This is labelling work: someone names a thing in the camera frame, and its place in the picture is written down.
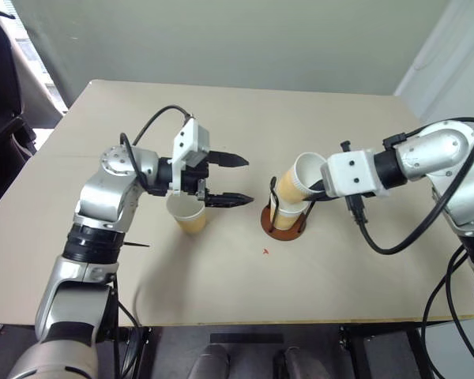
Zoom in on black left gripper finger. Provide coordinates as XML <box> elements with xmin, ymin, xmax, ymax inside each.
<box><xmin>204</xmin><ymin>192</ymin><xmax>255</xmax><ymax>208</ymax></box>
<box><xmin>208</xmin><ymin>151</ymin><xmax>250</xmax><ymax>168</ymax></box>

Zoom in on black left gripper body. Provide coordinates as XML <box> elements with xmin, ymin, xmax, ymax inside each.
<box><xmin>180</xmin><ymin>163</ymin><xmax>210</xmax><ymax>205</ymax></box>

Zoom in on yellow paper cup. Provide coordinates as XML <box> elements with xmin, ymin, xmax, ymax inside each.
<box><xmin>166</xmin><ymin>195</ymin><xmax>207</xmax><ymax>235</ymax></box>
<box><xmin>273</xmin><ymin>200</ymin><xmax>307</xmax><ymax>231</ymax></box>
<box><xmin>275</xmin><ymin>152</ymin><xmax>327</xmax><ymax>206</ymax></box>

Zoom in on brown wire cup holder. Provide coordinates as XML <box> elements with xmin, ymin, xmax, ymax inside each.
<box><xmin>260</xmin><ymin>176</ymin><xmax>315</xmax><ymax>241</ymax></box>

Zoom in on black office chair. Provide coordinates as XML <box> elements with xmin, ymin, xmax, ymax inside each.
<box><xmin>0</xmin><ymin>11</ymin><xmax>40</xmax><ymax>220</ymax></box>

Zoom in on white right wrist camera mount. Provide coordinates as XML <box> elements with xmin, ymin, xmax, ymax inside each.
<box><xmin>320</xmin><ymin>148</ymin><xmax>391</xmax><ymax>198</ymax></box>

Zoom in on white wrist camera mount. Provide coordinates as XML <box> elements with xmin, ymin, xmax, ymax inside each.
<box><xmin>320</xmin><ymin>148</ymin><xmax>391</xmax><ymax>198</ymax></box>
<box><xmin>170</xmin><ymin>117</ymin><xmax>211</xmax><ymax>193</ymax></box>

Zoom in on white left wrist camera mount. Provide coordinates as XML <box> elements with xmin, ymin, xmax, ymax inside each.
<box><xmin>170</xmin><ymin>117</ymin><xmax>211</xmax><ymax>193</ymax></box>

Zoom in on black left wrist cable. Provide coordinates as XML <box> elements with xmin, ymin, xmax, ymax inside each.
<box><xmin>119</xmin><ymin>104</ymin><xmax>194</xmax><ymax>191</ymax></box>

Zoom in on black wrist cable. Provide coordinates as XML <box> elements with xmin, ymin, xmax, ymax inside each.
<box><xmin>340</xmin><ymin>116</ymin><xmax>474</xmax><ymax>256</ymax></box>
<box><xmin>119</xmin><ymin>104</ymin><xmax>194</xmax><ymax>191</ymax></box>

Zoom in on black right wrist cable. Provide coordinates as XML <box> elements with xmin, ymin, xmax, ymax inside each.
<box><xmin>340</xmin><ymin>116</ymin><xmax>474</xmax><ymax>256</ymax></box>

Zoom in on black left body cables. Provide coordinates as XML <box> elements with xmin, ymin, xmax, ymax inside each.
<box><xmin>109</xmin><ymin>276</ymin><xmax>144</xmax><ymax>379</ymax></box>

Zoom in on black body cables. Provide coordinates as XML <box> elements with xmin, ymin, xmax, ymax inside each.
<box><xmin>109</xmin><ymin>276</ymin><xmax>144</xmax><ymax>379</ymax></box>
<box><xmin>420</xmin><ymin>244</ymin><xmax>474</xmax><ymax>379</ymax></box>

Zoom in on black table frame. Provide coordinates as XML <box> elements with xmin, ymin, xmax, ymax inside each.
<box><xmin>114</xmin><ymin>322</ymin><xmax>435</xmax><ymax>379</ymax></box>

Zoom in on black right body cables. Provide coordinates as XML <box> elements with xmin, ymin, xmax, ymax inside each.
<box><xmin>420</xmin><ymin>244</ymin><xmax>474</xmax><ymax>379</ymax></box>

